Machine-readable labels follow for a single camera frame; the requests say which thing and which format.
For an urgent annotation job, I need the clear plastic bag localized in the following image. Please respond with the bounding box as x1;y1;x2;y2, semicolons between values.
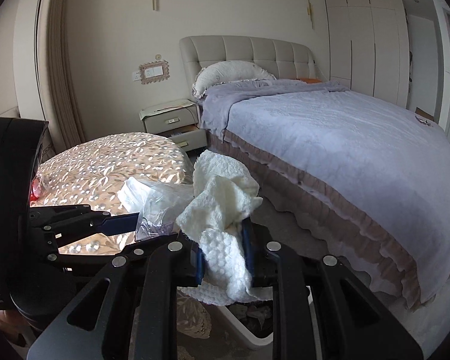
117;177;194;242

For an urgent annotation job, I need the white textured paper towel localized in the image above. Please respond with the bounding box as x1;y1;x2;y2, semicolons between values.
175;150;272;306

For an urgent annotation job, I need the white square trash bin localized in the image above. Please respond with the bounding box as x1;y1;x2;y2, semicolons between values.
214;300;274;351

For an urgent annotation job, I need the red snack wrapper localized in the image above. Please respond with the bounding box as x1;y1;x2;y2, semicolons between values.
30;174;46;202

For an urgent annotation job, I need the floral embroidered tablecloth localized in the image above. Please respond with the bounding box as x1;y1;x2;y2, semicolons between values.
31;133;212;339

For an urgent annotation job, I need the bed with lavender cover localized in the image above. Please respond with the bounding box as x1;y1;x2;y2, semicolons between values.
201;80;450;307

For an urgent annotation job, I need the beige bedside nightstand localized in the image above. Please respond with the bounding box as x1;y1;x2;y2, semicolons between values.
139;99;207;151

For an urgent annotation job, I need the white ruffled pillow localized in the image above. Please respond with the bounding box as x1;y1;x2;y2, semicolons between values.
192;60;276;99

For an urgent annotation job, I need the beige tufted headboard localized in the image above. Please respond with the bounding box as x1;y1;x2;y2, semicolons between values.
179;35;317;86

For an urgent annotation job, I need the beige built-in wardrobe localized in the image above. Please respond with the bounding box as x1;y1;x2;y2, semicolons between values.
325;0;410;108

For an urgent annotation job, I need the white interior door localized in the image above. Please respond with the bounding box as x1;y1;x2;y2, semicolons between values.
407;15;439;121

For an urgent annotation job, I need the framed wall switch plate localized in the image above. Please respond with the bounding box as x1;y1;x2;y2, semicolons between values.
139;60;170;85

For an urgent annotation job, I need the gold wall sconce right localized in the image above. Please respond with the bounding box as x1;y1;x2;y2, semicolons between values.
306;0;314;29

